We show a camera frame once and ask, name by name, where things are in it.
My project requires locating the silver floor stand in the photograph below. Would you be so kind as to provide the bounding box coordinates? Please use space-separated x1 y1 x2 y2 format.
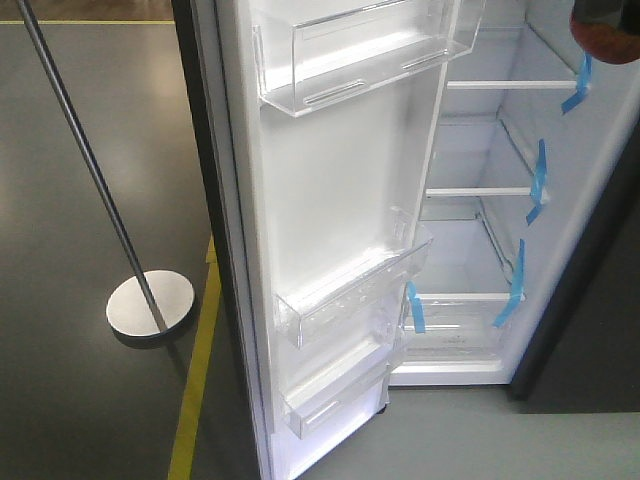
16 1 195 339

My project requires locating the lower clear door bin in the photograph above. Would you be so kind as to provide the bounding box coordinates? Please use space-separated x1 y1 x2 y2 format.
282 323 403 439

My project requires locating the upper clear door bin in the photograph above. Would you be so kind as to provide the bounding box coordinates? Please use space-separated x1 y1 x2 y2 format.
250 0 486 117

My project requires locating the red yellow apple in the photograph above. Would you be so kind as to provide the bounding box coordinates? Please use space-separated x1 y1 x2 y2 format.
570 1 639 65

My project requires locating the clear door bin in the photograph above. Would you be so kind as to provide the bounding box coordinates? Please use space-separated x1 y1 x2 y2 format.
274 206 432 349
250 0 486 117
282 323 403 439

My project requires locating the fridge door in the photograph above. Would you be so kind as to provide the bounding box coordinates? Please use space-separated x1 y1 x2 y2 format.
172 1 452 479

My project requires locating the middle clear door bin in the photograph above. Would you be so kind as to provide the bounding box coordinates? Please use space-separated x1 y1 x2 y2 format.
274 206 432 349

